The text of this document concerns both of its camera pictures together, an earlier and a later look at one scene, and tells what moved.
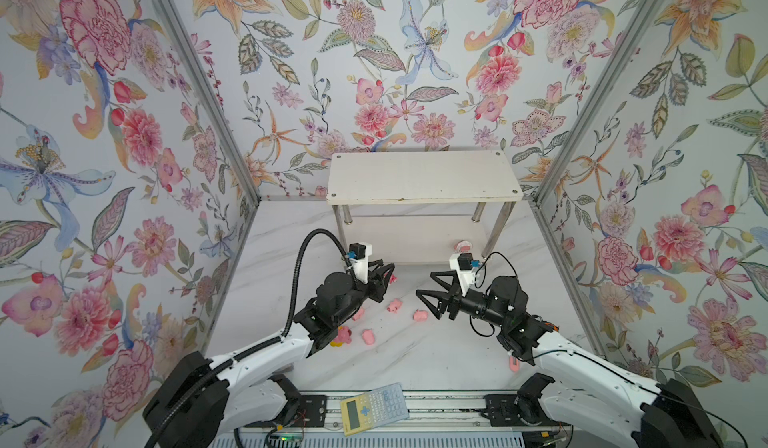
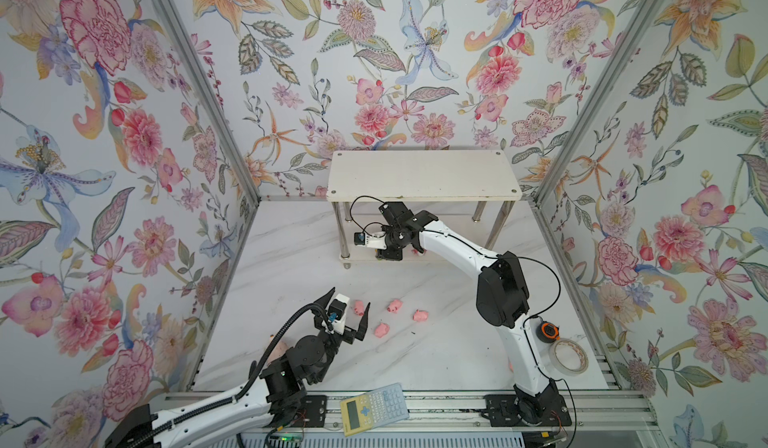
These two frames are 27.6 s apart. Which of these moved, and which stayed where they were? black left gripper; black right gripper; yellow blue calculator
Moved: black right gripper; black left gripper
Stayed: yellow blue calculator
